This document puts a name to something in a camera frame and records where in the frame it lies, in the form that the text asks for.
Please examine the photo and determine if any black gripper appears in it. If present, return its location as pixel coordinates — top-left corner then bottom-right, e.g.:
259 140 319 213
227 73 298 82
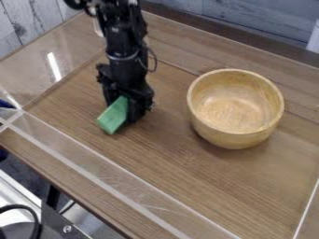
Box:
96 54 155 124

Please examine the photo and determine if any green rectangular block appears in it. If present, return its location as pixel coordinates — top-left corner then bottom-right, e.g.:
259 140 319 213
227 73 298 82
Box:
96 96 128 134

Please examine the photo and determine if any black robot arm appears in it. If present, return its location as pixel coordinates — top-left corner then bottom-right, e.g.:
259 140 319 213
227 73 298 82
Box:
64 0 158 123

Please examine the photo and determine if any black table leg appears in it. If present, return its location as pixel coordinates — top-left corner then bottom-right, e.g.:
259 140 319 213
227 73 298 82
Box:
47 186 62 210

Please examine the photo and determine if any black cable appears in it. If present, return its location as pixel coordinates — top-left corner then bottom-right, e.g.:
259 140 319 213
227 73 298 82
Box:
0 204 44 239

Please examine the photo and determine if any clear acrylic tray wall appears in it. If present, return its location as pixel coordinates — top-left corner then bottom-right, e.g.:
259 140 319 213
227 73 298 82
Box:
0 6 319 239

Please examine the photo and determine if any brown wooden bowl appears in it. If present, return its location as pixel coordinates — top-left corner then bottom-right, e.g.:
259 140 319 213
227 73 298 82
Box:
186 68 285 149

